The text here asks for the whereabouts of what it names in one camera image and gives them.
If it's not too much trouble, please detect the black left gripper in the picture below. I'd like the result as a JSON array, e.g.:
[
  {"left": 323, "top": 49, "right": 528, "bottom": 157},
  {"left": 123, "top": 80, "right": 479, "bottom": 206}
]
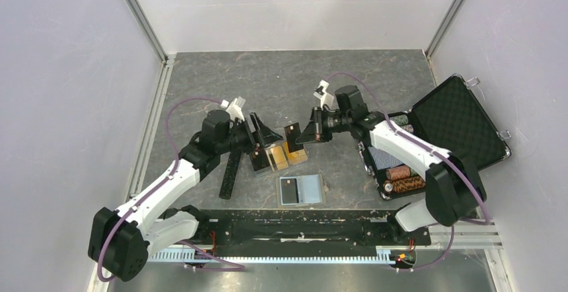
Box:
[{"left": 217, "top": 112, "right": 283, "bottom": 155}]

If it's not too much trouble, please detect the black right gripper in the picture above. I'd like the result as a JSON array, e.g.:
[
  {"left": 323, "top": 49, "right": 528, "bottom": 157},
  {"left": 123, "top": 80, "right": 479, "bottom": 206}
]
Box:
[{"left": 297, "top": 106, "right": 352, "bottom": 145}]

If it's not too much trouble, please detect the gold card stack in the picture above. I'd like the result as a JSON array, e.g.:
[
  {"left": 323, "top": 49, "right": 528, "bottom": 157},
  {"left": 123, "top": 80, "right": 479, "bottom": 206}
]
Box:
[
  {"left": 267, "top": 145, "right": 289, "bottom": 171},
  {"left": 284, "top": 144, "right": 308, "bottom": 165}
]

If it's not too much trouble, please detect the clear acrylic card tray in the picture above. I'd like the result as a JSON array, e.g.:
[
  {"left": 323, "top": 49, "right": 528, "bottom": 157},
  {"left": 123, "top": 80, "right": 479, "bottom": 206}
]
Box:
[{"left": 248, "top": 141, "right": 308, "bottom": 175}]

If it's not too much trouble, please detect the beige leather card holder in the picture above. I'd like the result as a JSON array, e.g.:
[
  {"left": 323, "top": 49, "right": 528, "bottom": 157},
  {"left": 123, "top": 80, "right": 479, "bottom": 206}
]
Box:
[{"left": 276, "top": 174, "right": 326, "bottom": 208}]

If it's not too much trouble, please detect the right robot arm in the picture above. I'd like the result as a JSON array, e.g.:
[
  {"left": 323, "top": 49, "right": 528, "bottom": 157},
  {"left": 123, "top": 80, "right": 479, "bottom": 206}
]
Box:
[{"left": 297, "top": 80, "right": 488, "bottom": 244}]

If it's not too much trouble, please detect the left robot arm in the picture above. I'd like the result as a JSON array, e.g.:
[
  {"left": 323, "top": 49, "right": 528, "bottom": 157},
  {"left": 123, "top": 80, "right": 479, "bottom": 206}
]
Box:
[{"left": 88, "top": 110, "right": 283, "bottom": 282}]

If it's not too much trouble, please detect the black card stack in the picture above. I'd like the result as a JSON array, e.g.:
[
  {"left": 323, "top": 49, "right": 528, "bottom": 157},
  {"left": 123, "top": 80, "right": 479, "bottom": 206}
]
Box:
[{"left": 248, "top": 149, "right": 271, "bottom": 175}]

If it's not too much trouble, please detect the blue playing card deck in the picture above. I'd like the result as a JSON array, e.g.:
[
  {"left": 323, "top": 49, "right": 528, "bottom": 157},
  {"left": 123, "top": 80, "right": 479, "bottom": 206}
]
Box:
[{"left": 368, "top": 147, "right": 404, "bottom": 169}]

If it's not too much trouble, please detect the black glitter stick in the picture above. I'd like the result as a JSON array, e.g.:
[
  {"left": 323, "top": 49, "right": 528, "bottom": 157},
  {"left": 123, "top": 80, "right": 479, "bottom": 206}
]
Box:
[{"left": 218, "top": 151, "right": 242, "bottom": 200}]

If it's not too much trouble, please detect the purple green chip stack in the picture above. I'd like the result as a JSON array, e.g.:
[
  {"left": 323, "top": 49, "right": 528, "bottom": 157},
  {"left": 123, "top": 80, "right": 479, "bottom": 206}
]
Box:
[{"left": 390, "top": 115, "right": 409, "bottom": 126}]

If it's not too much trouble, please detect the purple yellow chip stack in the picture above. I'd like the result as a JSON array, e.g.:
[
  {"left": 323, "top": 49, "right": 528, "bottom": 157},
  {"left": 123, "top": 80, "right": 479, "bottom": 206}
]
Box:
[{"left": 401, "top": 125, "right": 415, "bottom": 134}]

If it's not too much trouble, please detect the brown orange chip stack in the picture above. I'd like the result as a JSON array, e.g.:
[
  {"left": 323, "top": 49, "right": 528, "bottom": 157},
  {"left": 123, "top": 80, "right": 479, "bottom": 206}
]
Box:
[{"left": 382, "top": 176, "right": 425, "bottom": 194}]

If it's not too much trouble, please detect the black poker chip case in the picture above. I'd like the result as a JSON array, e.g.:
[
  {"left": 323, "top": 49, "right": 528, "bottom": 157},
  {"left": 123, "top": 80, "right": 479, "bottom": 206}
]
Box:
[{"left": 359, "top": 74, "right": 512, "bottom": 200}]

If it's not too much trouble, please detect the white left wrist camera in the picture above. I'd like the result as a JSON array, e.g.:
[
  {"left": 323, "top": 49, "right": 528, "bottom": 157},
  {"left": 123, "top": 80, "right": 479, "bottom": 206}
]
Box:
[{"left": 220, "top": 96, "right": 246, "bottom": 122}]

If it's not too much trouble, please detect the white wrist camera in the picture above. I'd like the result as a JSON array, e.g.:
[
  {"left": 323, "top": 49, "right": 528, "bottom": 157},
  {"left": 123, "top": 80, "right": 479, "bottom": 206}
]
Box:
[
  {"left": 313, "top": 80, "right": 335, "bottom": 110},
  {"left": 220, "top": 96, "right": 246, "bottom": 122}
]

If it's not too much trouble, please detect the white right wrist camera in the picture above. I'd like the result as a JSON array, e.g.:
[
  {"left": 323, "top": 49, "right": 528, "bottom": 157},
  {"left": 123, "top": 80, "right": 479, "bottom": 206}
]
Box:
[{"left": 313, "top": 80, "right": 335, "bottom": 110}]

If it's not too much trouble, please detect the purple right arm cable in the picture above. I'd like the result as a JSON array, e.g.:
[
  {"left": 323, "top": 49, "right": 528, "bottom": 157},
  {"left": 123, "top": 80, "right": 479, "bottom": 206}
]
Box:
[{"left": 326, "top": 72, "right": 492, "bottom": 273}]

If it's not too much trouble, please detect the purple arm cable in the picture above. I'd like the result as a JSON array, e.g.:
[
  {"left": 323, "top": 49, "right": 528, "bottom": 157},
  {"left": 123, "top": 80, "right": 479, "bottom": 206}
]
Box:
[
  {"left": 326, "top": 72, "right": 492, "bottom": 273},
  {"left": 96, "top": 98, "right": 246, "bottom": 283}
]

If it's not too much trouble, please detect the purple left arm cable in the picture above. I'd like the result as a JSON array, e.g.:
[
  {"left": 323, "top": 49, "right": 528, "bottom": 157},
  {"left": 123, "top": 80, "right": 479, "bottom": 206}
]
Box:
[{"left": 96, "top": 98, "right": 246, "bottom": 283}]

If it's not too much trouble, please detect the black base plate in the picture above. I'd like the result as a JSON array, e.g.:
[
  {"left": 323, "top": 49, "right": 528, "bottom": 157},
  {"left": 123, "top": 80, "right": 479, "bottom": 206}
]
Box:
[{"left": 185, "top": 206, "right": 431, "bottom": 258}]

